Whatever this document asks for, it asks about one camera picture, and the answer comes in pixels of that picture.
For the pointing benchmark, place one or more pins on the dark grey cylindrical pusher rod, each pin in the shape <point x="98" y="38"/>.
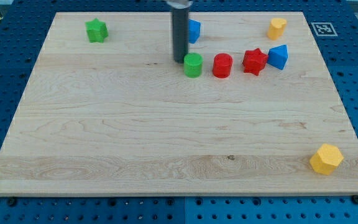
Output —
<point x="180" y="30"/>

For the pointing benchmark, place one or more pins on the green star block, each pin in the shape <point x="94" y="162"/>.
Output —
<point x="96" y="30"/>

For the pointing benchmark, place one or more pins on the red star block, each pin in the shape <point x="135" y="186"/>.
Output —
<point x="254" y="61"/>

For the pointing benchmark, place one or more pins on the blue cube block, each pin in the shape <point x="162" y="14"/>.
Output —
<point x="194" y="30"/>

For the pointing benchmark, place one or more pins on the green cylinder block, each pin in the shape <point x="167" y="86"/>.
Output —
<point x="193" y="63"/>

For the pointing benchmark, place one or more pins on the red cylinder block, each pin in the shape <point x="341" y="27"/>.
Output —
<point x="222" y="65"/>

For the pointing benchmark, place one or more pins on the yellow heart block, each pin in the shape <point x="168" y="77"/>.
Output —
<point x="276" y="28"/>

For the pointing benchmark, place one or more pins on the blue triangular block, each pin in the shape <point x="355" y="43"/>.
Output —
<point x="278" y="56"/>

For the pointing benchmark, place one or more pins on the wooden board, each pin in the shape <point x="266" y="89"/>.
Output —
<point x="120" y="118"/>

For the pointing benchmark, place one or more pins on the white fiducial marker tag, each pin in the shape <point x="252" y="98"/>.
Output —
<point x="324" y="29"/>

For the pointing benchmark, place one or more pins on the yellow hexagon block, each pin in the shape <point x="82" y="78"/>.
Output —
<point x="326" y="159"/>

